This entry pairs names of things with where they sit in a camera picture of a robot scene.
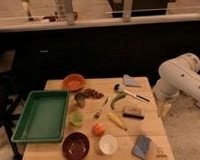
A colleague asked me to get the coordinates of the green plastic tray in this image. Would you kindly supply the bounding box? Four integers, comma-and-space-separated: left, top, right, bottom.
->
11, 90, 70, 143

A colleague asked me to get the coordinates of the orange bowl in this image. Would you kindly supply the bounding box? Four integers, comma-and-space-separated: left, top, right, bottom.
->
63, 73, 86, 92

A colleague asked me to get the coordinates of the white cup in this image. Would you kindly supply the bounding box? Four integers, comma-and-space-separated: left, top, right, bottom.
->
98, 134, 117, 155

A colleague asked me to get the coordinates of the dark purple bowl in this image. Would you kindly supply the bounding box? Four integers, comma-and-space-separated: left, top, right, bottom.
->
62, 132, 90, 160

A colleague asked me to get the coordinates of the blue sponge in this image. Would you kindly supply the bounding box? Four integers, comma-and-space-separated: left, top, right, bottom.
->
132, 135, 151, 160

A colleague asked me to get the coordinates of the orange peach fruit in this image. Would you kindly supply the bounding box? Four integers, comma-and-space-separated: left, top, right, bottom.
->
92, 123, 106, 136

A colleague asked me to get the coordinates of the grey folded cloth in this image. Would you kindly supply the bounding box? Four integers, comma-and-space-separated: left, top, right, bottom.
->
122, 74, 140, 88

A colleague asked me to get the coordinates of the metal cup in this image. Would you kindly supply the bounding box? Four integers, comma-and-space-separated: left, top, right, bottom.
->
74, 92, 86, 108

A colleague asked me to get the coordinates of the yellow banana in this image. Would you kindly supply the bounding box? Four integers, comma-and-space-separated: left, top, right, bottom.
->
107, 111, 127, 130

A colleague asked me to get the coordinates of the small green cup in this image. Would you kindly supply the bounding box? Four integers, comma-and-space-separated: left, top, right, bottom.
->
70, 111, 83, 127

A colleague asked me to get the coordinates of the small fork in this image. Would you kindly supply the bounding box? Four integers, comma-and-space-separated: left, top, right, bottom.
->
93, 96, 109, 120

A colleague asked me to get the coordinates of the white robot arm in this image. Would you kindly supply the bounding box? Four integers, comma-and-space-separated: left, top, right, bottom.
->
153, 53, 200, 117

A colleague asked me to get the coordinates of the green pepper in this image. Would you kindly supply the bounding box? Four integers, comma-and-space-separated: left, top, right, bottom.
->
111, 92, 126, 110

